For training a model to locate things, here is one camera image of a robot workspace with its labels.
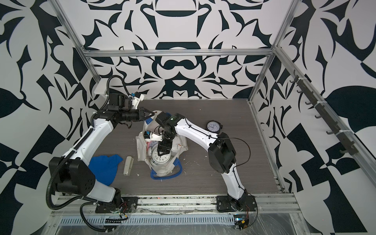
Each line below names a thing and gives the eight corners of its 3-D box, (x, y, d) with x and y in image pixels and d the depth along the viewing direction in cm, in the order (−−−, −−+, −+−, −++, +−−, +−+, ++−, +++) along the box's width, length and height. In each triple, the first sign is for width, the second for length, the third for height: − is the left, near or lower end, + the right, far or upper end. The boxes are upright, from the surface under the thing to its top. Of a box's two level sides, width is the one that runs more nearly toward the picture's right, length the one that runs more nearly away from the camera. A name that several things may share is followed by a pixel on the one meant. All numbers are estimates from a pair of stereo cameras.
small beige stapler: (124, 175, 85) (122, 173, 82) (128, 158, 91) (127, 155, 89) (130, 175, 85) (128, 173, 82) (134, 158, 91) (132, 156, 89)
